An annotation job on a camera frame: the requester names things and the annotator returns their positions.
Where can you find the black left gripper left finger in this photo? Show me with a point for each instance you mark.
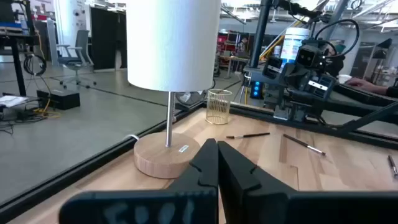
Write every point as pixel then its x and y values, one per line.
pixel 192 186

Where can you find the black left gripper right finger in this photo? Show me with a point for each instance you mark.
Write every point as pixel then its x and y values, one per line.
pixel 242 186

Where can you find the thin black pointed makeup brush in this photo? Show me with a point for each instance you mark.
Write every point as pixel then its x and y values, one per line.
pixel 255 135

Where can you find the black silver-ferrule makeup brush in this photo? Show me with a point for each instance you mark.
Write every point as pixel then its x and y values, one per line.
pixel 298 142

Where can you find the white wipes canister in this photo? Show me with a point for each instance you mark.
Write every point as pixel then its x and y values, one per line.
pixel 292 40

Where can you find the person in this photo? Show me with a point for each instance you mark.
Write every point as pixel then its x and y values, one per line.
pixel 337 63

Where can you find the black computer tower blue lights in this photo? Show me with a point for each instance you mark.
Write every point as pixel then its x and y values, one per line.
pixel 256 90

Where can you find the white paper cup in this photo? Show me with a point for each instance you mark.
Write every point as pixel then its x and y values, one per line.
pixel 343 78

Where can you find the person's hand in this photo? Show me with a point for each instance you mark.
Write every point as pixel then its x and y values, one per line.
pixel 363 84

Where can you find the red storage shelves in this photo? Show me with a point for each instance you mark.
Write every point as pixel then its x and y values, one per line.
pixel 230 42

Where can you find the floor fan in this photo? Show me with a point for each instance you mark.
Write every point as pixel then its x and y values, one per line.
pixel 186 98

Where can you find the pen at right edge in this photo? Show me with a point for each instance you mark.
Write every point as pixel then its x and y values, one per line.
pixel 392 165

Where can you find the white shade wooden base lamp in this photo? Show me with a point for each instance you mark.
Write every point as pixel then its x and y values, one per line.
pixel 171 46

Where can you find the black box on floor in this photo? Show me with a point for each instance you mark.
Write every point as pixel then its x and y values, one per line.
pixel 60 99

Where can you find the black partition panel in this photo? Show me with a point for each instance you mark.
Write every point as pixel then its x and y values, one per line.
pixel 105 37

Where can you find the grey office chair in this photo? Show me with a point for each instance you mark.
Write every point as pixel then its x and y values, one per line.
pixel 81 43

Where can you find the white papers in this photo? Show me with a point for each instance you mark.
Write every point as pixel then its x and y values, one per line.
pixel 12 100

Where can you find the black leg desk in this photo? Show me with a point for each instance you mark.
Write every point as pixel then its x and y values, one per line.
pixel 18 71

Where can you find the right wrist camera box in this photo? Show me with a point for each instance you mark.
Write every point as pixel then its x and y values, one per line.
pixel 308 56

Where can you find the black vertical frame post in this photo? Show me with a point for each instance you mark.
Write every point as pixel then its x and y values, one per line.
pixel 259 34

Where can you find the black table frame rail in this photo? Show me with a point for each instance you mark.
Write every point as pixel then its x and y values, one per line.
pixel 62 181

